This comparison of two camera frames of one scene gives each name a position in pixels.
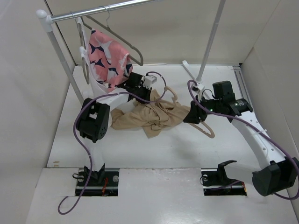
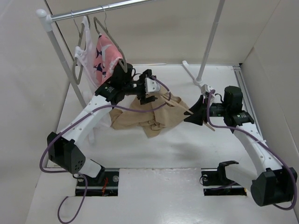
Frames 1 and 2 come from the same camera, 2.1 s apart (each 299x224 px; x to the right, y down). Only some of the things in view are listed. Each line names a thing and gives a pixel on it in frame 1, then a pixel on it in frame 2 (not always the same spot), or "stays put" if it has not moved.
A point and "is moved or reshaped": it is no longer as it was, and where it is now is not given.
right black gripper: (195, 113) stays put
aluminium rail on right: (240, 77) stays put
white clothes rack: (47, 20) stays put
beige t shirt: (149, 116) is moved or reshaped
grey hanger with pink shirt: (141, 61) -> (105, 30)
